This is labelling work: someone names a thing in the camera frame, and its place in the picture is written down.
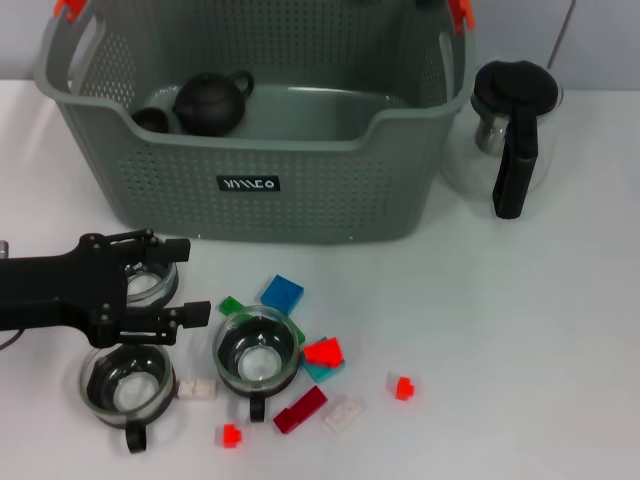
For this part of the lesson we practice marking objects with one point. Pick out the teal building block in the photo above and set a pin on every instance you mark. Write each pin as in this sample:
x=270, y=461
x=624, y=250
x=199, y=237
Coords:
x=325, y=376

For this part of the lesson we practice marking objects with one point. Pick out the grey perforated storage bin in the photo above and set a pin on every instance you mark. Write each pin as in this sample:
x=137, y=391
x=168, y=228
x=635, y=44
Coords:
x=300, y=210

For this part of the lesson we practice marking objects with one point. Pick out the small black clay cup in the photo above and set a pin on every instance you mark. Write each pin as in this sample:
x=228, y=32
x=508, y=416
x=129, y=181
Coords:
x=150, y=120

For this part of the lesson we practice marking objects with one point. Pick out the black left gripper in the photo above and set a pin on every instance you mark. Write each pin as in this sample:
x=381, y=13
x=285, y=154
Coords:
x=60, y=290

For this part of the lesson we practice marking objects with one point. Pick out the small red building block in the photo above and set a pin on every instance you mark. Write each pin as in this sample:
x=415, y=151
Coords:
x=230, y=436
x=405, y=390

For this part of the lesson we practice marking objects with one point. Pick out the green building block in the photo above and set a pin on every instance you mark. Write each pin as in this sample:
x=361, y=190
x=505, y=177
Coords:
x=300, y=336
x=231, y=305

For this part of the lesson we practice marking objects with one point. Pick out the glass teacup black holder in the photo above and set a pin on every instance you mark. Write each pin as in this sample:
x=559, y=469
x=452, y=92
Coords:
x=150, y=287
x=257, y=360
x=127, y=395

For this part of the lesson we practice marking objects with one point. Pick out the dark red long block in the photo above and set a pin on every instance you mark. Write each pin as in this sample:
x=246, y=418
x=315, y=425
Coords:
x=300, y=410

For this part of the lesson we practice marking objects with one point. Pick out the black clay teapot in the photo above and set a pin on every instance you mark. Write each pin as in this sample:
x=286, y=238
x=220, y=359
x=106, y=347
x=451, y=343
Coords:
x=210, y=102

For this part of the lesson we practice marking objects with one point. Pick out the white building block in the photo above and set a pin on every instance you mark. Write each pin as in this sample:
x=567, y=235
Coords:
x=345, y=415
x=197, y=390

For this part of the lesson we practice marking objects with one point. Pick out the red wedge building block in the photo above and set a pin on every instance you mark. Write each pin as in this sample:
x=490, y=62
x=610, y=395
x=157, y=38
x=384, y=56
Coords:
x=322, y=352

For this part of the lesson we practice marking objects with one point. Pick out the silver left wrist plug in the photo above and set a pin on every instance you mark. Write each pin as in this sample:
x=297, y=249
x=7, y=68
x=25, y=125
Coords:
x=4, y=248

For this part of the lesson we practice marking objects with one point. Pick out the blue square building block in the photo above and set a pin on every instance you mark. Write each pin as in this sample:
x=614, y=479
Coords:
x=282, y=295

